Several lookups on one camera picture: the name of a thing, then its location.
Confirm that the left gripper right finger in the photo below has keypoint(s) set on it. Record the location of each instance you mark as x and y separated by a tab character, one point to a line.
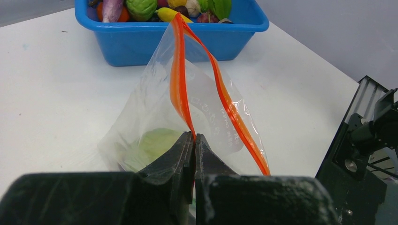
225	198

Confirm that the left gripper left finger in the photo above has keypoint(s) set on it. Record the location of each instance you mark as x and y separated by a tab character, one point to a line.
159	194

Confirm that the green toy cabbage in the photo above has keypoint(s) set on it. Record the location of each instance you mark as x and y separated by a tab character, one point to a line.
143	151

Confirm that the clear zip bag orange zipper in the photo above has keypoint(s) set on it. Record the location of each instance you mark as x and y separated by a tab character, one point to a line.
183	88

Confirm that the yellow toy banana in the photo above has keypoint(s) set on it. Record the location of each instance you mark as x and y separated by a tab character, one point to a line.
167	15

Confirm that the green toy chayote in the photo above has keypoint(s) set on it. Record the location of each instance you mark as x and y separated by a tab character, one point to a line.
204	5

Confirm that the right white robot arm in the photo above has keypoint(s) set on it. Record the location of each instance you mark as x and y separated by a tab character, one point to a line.
380	132

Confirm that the blue plastic bin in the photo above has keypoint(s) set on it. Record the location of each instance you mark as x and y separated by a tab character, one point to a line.
133	43

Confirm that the red toy grapes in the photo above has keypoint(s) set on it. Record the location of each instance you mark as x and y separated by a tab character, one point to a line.
207	17

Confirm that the orange toy tangerine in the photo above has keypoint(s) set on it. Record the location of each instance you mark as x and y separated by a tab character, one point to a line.
124	17

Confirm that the green custard apple toy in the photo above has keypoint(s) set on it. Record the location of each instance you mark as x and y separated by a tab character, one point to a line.
141	10

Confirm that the dark dried date toy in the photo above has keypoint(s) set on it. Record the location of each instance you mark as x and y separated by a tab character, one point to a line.
183	10

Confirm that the green toy mango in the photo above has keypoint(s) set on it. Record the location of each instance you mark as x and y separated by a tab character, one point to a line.
220	8

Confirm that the white toy garlic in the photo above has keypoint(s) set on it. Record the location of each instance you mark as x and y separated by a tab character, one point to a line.
193	8

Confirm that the orange toy walnut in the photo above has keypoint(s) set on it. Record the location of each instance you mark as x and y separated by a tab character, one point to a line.
176	3

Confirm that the magenta toy sweet potato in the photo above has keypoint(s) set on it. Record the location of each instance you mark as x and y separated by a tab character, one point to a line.
162	3

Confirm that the light purple toy eggplant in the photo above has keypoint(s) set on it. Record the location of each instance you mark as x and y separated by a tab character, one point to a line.
111	10

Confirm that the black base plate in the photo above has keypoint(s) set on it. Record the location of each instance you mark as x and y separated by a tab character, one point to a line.
356	192

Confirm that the aluminium frame rail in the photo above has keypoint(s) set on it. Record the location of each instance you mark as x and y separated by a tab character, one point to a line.
363	103

